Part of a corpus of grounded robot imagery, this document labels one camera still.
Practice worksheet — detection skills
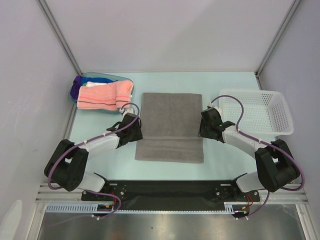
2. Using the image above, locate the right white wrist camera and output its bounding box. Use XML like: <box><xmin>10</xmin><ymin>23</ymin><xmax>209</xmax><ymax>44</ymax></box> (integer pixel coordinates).
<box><xmin>207</xmin><ymin>104</ymin><xmax>222</xmax><ymax>115</ymax></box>

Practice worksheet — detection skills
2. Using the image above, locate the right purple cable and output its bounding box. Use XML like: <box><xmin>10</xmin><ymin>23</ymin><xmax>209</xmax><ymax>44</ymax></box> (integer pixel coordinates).
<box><xmin>209</xmin><ymin>94</ymin><xmax>306</xmax><ymax>221</ymax></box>

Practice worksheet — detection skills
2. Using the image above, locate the pink striped towel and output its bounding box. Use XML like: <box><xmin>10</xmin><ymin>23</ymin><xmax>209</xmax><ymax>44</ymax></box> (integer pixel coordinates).
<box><xmin>76</xmin><ymin>80</ymin><xmax>134</xmax><ymax>111</ymax></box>

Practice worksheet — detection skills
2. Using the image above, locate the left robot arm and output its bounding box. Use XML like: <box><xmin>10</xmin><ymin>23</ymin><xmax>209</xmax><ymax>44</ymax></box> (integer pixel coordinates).
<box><xmin>44</xmin><ymin>113</ymin><xmax>143</xmax><ymax>200</ymax></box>

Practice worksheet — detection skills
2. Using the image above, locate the translucent blue towel tray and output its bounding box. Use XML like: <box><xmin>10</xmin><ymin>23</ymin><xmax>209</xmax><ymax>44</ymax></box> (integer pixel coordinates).
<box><xmin>68</xmin><ymin>72</ymin><xmax>135</xmax><ymax>113</ymax></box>

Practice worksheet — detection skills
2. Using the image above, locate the white perforated plastic basket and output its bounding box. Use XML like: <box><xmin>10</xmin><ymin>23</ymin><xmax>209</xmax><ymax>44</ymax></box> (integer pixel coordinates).
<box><xmin>218</xmin><ymin>89</ymin><xmax>294</xmax><ymax>137</ymax></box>

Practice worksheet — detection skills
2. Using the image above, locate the purple towel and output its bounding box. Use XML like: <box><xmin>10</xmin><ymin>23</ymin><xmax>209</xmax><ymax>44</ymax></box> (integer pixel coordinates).
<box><xmin>69</xmin><ymin>75</ymin><xmax>83</xmax><ymax>103</ymax></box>

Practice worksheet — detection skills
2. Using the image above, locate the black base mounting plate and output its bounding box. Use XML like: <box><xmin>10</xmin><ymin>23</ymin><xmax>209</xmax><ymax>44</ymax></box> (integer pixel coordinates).
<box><xmin>81</xmin><ymin>180</ymin><xmax>260</xmax><ymax>212</ymax></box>

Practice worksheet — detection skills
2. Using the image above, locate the blue towel in tray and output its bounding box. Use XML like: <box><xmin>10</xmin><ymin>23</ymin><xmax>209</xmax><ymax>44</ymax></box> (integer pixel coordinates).
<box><xmin>80</xmin><ymin>76</ymin><xmax>114</xmax><ymax>85</ymax></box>

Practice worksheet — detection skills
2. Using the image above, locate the slotted white cable duct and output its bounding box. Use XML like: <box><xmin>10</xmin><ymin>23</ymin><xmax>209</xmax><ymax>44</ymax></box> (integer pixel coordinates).
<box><xmin>46</xmin><ymin>203</ymin><xmax>235</xmax><ymax>215</ymax></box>

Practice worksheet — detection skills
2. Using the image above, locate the purple cable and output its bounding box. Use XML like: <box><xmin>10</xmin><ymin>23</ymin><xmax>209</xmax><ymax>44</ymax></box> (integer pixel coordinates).
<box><xmin>47</xmin><ymin>102</ymin><xmax>141</xmax><ymax>227</ymax></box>
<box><xmin>209</xmin><ymin>94</ymin><xmax>306</xmax><ymax>221</ymax></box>

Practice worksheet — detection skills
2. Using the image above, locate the grey terry towel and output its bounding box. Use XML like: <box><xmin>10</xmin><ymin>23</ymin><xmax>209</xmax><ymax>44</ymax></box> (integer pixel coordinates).
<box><xmin>135</xmin><ymin>92</ymin><xmax>204</xmax><ymax>164</ymax></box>

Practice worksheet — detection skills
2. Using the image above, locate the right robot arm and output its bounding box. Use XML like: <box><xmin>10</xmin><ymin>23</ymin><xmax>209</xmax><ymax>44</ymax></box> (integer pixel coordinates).
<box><xmin>198</xmin><ymin>107</ymin><xmax>302</xmax><ymax>201</ymax></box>

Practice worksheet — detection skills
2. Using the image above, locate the white towel in tray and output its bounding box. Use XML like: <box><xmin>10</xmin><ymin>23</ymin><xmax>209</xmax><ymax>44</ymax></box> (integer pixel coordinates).
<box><xmin>85</xmin><ymin>81</ymin><xmax>106</xmax><ymax>88</ymax></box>

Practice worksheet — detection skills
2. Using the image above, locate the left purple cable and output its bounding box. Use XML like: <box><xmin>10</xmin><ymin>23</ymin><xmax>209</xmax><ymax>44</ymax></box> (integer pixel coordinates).
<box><xmin>47</xmin><ymin>102</ymin><xmax>141</xmax><ymax>227</ymax></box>

